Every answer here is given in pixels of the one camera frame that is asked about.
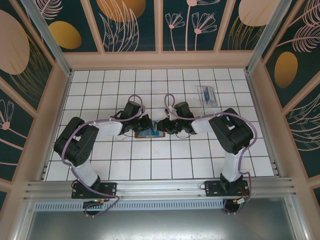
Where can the dark blue credit card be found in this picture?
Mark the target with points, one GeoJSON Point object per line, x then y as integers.
{"type": "Point", "coordinates": [155, 129]}

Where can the light blue credit card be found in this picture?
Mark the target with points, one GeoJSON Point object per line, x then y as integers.
{"type": "Point", "coordinates": [144, 134]}

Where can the brown leather card holder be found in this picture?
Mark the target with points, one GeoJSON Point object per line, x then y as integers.
{"type": "Point", "coordinates": [136, 135]}

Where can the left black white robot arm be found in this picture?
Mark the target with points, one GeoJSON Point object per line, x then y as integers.
{"type": "Point", "coordinates": [75, 142]}

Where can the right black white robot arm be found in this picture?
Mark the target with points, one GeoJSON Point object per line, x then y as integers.
{"type": "Point", "coordinates": [232, 135]}

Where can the grey metal sheet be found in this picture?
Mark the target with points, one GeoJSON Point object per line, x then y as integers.
{"type": "Point", "coordinates": [160, 225]}

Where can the green circuit board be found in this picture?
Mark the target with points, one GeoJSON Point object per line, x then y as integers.
{"type": "Point", "coordinates": [243, 202]}

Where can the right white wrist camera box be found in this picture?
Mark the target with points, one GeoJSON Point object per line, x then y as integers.
{"type": "Point", "coordinates": [170, 113]}

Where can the aluminium mounting rail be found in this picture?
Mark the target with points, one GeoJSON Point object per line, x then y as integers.
{"type": "Point", "coordinates": [160, 187]}

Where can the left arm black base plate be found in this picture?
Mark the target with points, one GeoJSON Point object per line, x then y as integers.
{"type": "Point", "coordinates": [110, 190]}

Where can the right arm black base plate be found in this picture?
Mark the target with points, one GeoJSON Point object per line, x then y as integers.
{"type": "Point", "coordinates": [212, 188]}

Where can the aluminium frame post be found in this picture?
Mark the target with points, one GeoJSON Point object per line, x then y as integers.
{"type": "Point", "coordinates": [50, 40]}
{"type": "Point", "coordinates": [265, 37]}

